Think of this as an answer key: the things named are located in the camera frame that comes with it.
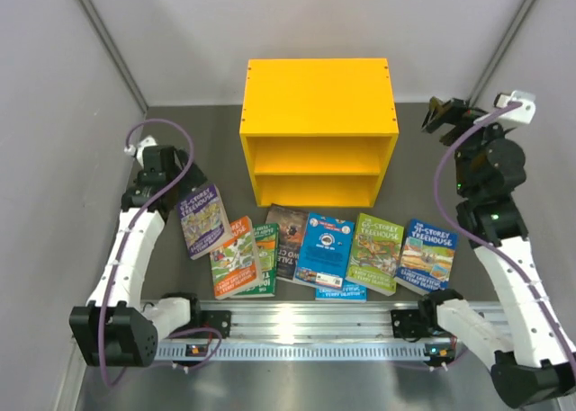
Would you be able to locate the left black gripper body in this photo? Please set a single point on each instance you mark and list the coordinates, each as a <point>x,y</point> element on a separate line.
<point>179,157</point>

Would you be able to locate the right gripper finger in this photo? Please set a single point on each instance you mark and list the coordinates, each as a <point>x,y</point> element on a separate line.
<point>439,113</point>
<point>452,135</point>

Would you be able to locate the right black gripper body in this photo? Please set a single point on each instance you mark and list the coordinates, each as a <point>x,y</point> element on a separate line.
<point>463,116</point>

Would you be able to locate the purple 52-Storey Treehouse book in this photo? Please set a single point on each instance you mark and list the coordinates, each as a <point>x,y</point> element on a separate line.
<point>203,220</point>

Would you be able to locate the green 104-Storey Treehouse book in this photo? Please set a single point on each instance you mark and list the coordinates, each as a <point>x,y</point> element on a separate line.
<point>267,237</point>

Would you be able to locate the blue back-cover book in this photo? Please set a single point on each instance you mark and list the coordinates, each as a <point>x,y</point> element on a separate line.
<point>324,252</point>

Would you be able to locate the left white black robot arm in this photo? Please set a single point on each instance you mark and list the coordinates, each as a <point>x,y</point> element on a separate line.
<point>113,328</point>

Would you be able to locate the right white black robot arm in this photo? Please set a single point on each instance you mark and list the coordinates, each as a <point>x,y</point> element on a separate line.
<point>537,361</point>

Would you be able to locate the yellow wooden shelf box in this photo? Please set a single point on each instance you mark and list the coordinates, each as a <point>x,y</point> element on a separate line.
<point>318,132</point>

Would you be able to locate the blue 91-Storey Treehouse book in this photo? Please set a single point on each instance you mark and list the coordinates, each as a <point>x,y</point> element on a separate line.
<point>426,258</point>

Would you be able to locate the orange 78-Storey Treehouse book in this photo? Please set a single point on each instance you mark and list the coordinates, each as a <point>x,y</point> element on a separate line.
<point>235,266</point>

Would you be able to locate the dark Tale of Two Cities book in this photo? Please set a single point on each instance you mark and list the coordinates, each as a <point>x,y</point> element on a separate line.
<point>292,224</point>

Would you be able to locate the lime 65-Storey Treehouse book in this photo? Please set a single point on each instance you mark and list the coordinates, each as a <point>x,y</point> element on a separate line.
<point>375,254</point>

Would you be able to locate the light blue 26-Storey Treehouse book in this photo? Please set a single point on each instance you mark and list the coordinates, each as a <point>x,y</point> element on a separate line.
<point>348,293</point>

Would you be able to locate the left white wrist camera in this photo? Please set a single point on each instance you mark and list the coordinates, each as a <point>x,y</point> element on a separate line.
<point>136,151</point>

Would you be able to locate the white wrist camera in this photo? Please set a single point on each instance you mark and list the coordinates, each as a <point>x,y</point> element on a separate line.
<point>515,109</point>
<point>136,151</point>

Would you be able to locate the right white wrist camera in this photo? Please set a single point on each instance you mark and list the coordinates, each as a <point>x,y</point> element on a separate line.
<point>515,109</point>

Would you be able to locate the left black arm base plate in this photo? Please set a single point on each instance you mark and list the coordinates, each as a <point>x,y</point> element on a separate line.
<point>217,319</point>

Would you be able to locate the aluminium mounting rail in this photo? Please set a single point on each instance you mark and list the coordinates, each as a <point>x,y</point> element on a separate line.
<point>301,322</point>

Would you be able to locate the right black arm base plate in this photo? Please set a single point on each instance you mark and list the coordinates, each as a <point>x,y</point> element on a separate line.
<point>408,325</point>

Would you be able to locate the slotted grey cable duct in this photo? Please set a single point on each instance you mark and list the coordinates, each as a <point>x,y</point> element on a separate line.
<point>248,352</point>

